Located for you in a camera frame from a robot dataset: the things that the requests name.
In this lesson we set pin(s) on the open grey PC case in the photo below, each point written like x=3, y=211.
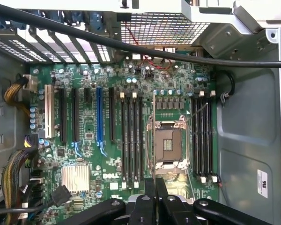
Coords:
x=246, y=117

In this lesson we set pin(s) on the thin metal locking lever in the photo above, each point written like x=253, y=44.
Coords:
x=196, y=112

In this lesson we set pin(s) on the white case sticker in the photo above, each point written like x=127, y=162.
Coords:
x=262, y=184

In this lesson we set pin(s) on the blue card retention knob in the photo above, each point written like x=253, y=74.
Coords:
x=96, y=21

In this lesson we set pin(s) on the blue expansion slot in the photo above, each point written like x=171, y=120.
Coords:
x=99, y=114

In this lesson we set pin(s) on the black RAM slot white latches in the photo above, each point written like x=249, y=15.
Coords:
x=201, y=140
x=135, y=140
x=123, y=140
x=212, y=140

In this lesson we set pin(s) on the white expansion slot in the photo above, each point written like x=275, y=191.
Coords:
x=49, y=110

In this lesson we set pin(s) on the green Dell motherboard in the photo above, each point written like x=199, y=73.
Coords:
x=173, y=77

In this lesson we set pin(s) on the short black expansion slot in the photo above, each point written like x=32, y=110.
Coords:
x=87, y=95

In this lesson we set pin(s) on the long black expansion slot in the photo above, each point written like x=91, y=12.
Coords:
x=63, y=114
x=112, y=114
x=75, y=114

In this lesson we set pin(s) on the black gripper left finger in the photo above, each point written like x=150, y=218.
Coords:
x=142, y=211

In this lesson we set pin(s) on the silver power supply unit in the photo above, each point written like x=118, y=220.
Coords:
x=4, y=122

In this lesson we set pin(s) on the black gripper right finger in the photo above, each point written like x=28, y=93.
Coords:
x=173, y=211

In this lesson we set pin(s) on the silver chipset heatsink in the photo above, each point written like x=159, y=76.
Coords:
x=75, y=178

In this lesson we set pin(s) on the metal CPU socket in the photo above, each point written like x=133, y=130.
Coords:
x=168, y=145

